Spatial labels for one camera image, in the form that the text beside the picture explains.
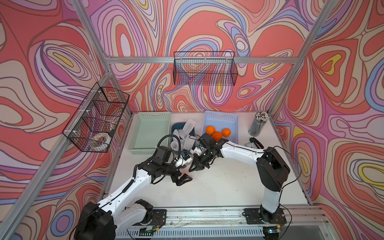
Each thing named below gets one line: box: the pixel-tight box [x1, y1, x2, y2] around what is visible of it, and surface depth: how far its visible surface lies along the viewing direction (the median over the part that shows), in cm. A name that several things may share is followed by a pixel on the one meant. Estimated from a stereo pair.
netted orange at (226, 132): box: [221, 128, 232, 138], surface depth 106 cm
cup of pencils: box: [248, 111, 270, 137], surface depth 98 cm
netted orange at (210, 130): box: [205, 125, 216, 135], surface depth 105 cm
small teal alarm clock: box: [245, 142, 257, 149], surface depth 101 cm
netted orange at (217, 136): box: [212, 131, 223, 142], surface depth 102 cm
